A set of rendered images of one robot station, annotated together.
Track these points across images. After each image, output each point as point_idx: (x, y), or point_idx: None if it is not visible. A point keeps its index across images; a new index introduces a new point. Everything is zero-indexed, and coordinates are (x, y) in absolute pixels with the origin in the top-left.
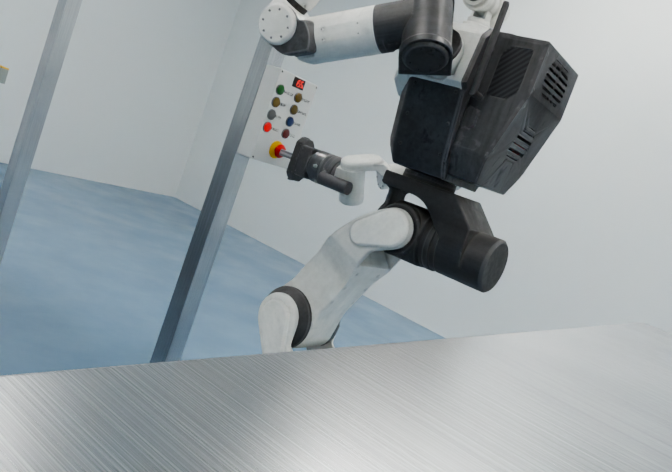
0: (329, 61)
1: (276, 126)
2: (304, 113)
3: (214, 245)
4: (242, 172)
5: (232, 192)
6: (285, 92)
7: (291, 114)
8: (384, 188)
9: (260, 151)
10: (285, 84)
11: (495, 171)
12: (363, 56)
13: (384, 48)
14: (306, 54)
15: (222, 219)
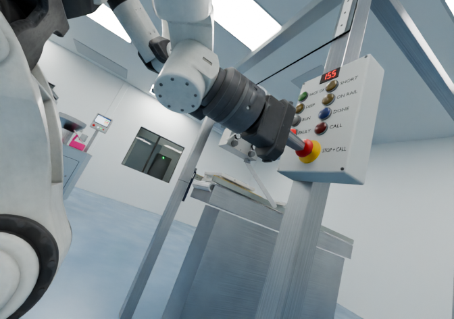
0: (136, 44)
1: (305, 128)
2: (352, 92)
3: (270, 313)
4: (303, 203)
5: (292, 230)
6: (311, 94)
7: (327, 106)
8: (157, 12)
9: (287, 161)
10: (310, 89)
11: None
12: (122, 21)
13: (110, 8)
14: (141, 56)
15: (280, 270)
